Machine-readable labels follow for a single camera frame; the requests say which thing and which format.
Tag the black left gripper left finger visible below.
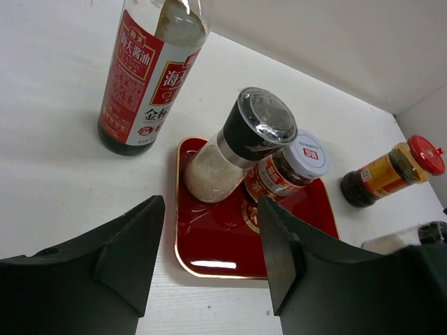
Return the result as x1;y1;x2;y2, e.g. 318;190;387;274
1;195;165;334

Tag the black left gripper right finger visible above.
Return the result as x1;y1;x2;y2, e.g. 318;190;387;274
258;197;446;334

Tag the white-lid spice jar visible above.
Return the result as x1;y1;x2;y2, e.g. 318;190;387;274
244;129;329;202

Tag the black-cap grinder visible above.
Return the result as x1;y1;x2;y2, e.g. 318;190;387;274
361;221;446;255

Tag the clear-cap salt grinder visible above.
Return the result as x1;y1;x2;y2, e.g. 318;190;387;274
183;87;298;204

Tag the soy sauce glass bottle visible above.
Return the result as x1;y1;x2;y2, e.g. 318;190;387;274
97;1;214;156

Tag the red lacquer tray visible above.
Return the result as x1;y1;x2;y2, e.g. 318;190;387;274
173;136;340;280

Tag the red-lid chili sauce jar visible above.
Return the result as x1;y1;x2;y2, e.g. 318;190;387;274
339;135;446;208

